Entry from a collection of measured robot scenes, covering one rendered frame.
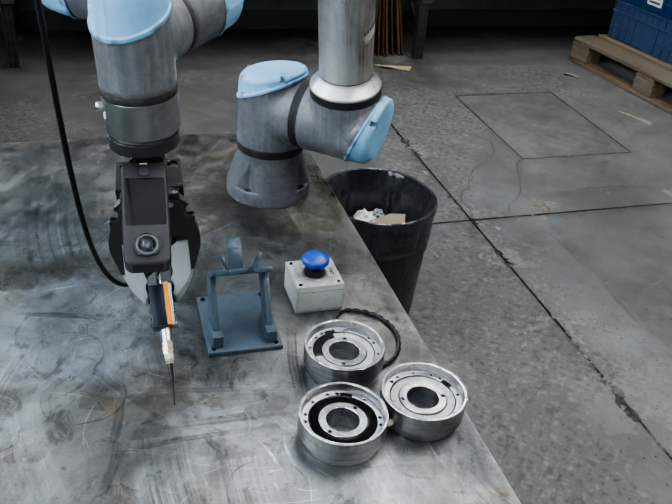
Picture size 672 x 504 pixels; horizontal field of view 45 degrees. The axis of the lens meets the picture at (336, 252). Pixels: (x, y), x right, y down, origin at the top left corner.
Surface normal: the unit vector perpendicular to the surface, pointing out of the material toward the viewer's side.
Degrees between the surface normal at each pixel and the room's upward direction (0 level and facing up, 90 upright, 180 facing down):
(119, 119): 94
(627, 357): 0
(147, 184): 34
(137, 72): 92
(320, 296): 90
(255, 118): 90
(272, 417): 0
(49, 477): 0
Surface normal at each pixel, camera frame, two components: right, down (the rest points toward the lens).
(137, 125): 0.09, 0.59
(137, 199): 0.18, -0.40
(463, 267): 0.08, -0.84
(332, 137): -0.41, 0.60
